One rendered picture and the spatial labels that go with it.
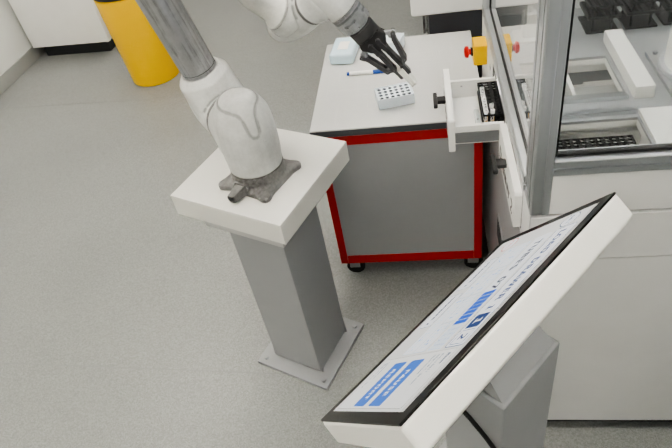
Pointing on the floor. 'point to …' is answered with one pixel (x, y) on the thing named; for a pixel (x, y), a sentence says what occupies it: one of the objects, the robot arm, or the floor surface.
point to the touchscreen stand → (510, 412)
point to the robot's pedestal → (297, 302)
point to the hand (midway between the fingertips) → (406, 75)
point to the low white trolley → (402, 161)
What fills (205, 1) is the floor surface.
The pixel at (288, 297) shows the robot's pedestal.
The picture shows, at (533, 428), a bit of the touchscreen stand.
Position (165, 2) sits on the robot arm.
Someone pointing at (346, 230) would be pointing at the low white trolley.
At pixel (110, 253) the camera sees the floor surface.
